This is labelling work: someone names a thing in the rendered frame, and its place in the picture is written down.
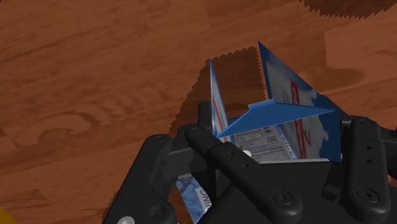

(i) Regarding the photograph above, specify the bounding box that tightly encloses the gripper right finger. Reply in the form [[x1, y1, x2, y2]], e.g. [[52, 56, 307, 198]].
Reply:
[[322, 115, 397, 216]]

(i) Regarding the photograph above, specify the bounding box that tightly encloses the blue and white carton box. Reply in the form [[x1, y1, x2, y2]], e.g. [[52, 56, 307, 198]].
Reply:
[[176, 41, 342, 224]]

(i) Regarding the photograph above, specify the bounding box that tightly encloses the yellow flat object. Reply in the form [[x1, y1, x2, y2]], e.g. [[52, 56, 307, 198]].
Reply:
[[0, 206, 18, 224]]

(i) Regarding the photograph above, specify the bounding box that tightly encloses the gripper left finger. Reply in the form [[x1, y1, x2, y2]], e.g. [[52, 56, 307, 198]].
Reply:
[[102, 101, 303, 224]]

